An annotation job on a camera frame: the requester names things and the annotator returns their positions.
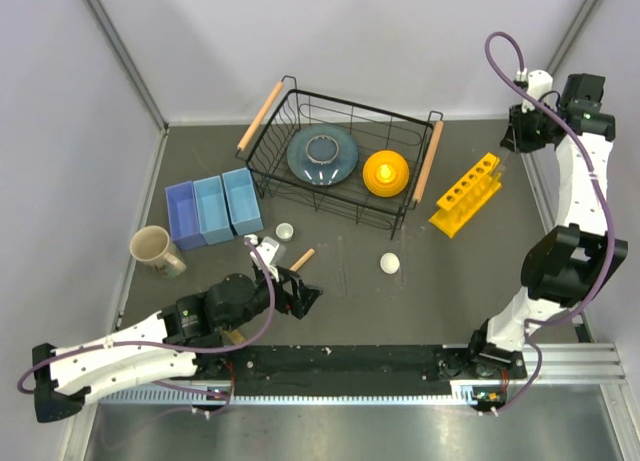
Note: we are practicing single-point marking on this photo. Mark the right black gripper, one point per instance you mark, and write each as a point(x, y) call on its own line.
point(514, 138)

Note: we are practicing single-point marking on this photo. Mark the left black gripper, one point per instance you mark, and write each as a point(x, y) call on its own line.
point(303, 297)

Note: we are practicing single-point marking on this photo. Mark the clear glass test tube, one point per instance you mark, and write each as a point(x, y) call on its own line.
point(503, 155)
point(497, 176)

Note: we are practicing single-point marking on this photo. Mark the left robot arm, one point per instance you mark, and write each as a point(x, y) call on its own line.
point(170, 343)

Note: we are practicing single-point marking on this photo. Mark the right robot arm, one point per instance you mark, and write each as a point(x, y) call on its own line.
point(578, 256)

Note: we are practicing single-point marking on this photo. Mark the wooden test tube clamp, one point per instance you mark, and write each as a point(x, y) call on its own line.
point(302, 260)

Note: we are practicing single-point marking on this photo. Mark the clear test tube on table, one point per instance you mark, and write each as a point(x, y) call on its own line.
point(341, 266)
point(328, 262)

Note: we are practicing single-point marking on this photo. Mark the small white cup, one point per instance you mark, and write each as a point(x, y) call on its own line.
point(284, 231)

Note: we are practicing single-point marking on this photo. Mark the yellow test tube rack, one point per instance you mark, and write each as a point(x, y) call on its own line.
point(460, 203)

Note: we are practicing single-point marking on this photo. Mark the white round lid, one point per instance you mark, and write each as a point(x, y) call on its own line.
point(389, 263)

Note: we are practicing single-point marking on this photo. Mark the right light blue bin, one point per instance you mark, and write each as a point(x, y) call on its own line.
point(242, 201)

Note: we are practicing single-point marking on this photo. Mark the light blue bin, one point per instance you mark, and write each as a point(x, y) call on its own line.
point(212, 210)
point(242, 201)

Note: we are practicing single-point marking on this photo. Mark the yellow ridged dome bowl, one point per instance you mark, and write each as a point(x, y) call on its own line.
point(386, 173)

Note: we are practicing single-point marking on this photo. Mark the middle light blue bin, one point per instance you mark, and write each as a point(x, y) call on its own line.
point(212, 210)

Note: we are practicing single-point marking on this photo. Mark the blue ceramic plate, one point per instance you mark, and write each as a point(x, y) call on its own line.
point(322, 155)

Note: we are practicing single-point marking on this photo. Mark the dark blue plastic bin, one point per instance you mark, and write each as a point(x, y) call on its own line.
point(183, 217)

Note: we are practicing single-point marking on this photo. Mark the beige ceramic mug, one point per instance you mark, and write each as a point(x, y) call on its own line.
point(152, 246)

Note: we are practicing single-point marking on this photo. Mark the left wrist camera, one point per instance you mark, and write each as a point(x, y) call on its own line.
point(270, 251)

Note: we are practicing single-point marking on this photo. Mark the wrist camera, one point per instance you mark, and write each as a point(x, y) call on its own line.
point(535, 83)
point(270, 251)

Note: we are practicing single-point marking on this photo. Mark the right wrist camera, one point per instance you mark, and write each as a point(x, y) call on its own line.
point(535, 83)

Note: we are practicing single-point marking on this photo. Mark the black wire dish rack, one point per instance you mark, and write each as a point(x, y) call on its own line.
point(289, 109)

